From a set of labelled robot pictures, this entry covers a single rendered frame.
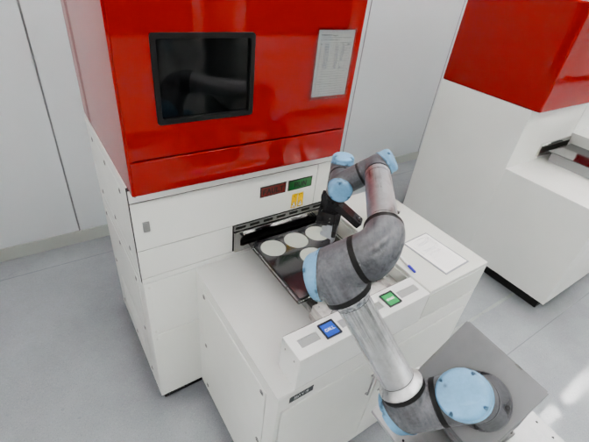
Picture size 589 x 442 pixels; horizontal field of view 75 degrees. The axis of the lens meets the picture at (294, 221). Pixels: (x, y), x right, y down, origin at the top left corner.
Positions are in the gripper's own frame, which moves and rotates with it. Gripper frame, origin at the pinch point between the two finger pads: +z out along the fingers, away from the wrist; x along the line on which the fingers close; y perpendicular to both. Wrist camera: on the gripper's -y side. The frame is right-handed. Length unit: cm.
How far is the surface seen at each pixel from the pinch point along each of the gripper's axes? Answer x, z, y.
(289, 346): 49.3, 3.2, 3.7
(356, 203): -35.9, 3.2, -5.1
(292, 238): -7.6, 9.4, 17.3
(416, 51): -292, -21, -28
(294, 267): 9.8, 9.4, 11.7
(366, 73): -248, -4, 12
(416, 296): 15.6, 3.4, -32.4
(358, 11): -24, -74, 8
